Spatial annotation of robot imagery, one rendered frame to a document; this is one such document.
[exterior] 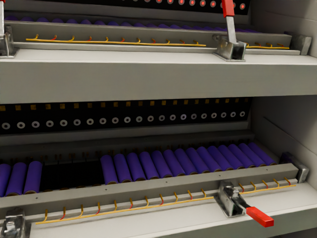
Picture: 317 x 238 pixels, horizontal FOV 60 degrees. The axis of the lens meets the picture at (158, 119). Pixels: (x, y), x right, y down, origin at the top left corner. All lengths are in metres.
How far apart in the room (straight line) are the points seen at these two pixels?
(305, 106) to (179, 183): 0.25
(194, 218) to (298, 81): 0.23
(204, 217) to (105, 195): 0.13
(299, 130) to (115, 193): 0.32
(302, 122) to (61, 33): 0.39
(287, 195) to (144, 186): 0.22
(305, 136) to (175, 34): 0.27
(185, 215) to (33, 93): 0.24
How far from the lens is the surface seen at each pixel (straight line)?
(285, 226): 0.46
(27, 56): 0.32
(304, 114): 0.50
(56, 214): 0.37
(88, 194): 0.36
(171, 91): 0.33
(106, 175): 0.40
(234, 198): 0.39
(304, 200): 0.47
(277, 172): 0.47
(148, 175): 0.41
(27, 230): 0.37
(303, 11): 0.52
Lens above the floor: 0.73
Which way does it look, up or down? 5 degrees down
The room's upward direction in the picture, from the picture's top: 1 degrees counter-clockwise
